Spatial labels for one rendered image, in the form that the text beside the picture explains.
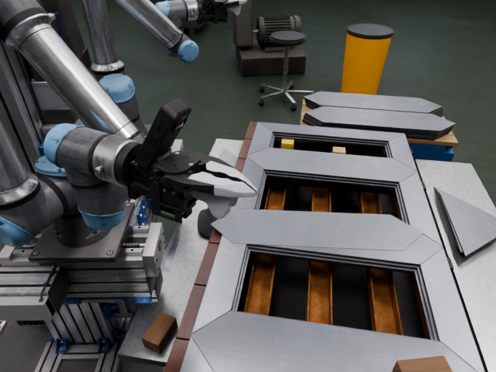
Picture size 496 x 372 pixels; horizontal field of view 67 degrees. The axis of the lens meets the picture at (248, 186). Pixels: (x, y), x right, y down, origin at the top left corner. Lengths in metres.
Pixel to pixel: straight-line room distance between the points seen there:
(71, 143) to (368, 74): 3.78
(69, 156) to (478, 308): 1.24
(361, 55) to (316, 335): 3.39
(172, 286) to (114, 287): 0.26
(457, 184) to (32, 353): 2.02
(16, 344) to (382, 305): 1.55
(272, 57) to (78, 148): 4.37
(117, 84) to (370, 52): 3.11
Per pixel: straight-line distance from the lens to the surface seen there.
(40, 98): 1.20
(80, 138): 0.64
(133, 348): 1.29
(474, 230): 1.63
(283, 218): 1.37
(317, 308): 1.33
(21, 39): 0.82
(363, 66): 4.18
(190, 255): 1.48
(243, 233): 1.31
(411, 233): 1.43
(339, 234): 1.34
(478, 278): 1.51
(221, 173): 0.53
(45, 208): 0.95
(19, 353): 2.03
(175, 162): 0.54
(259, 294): 1.35
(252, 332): 1.08
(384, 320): 1.36
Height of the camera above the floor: 1.76
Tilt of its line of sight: 37 degrees down
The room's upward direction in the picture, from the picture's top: straight up
